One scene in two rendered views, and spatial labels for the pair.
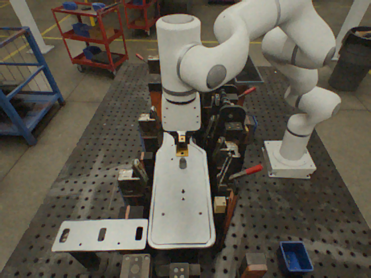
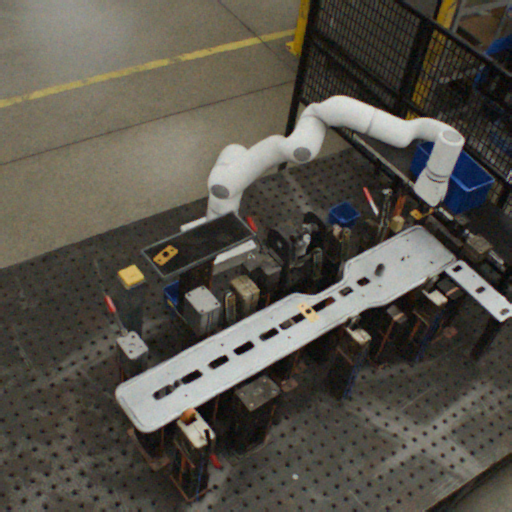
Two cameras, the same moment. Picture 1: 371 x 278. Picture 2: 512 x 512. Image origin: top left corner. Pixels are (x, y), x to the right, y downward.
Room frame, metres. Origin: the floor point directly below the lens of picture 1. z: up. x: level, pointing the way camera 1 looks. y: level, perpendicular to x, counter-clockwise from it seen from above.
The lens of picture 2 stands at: (2.19, 1.04, 2.97)
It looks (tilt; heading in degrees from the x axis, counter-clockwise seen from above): 47 degrees down; 225
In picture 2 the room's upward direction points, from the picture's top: 11 degrees clockwise
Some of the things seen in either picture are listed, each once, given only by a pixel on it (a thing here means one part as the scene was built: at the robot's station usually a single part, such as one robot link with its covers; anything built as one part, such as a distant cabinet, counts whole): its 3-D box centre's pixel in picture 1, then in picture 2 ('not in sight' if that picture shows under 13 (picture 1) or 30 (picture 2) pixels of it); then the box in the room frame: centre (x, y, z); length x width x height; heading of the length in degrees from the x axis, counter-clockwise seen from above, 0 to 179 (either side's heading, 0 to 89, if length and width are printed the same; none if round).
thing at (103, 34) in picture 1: (97, 40); not in sight; (3.40, 1.35, 0.49); 0.81 x 0.47 x 0.97; 71
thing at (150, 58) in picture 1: (157, 81); (193, 457); (1.50, 0.23, 0.88); 0.15 x 0.11 x 0.36; 91
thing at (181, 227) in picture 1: (181, 114); (304, 317); (0.94, 0.03, 1.00); 1.38 x 0.22 x 0.02; 1
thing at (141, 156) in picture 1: (148, 175); (386, 338); (0.65, 0.19, 0.84); 0.11 x 0.08 x 0.29; 91
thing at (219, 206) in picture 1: (215, 225); (386, 251); (0.38, -0.11, 0.88); 0.04 x 0.04 x 0.36; 1
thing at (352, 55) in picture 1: (355, 60); not in sight; (2.96, -2.30, 0.36); 0.54 x 0.50 x 0.73; 87
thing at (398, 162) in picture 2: not in sight; (441, 185); (0.03, -0.19, 1.02); 0.90 x 0.22 x 0.03; 91
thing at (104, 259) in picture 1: (82, 252); (488, 336); (0.29, 0.39, 0.84); 0.11 x 0.06 x 0.29; 91
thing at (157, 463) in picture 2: not in sight; (148, 425); (1.55, 0.04, 0.84); 0.18 x 0.06 x 0.29; 91
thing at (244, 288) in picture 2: (207, 114); (239, 321); (1.09, -0.13, 0.89); 0.13 x 0.11 x 0.38; 91
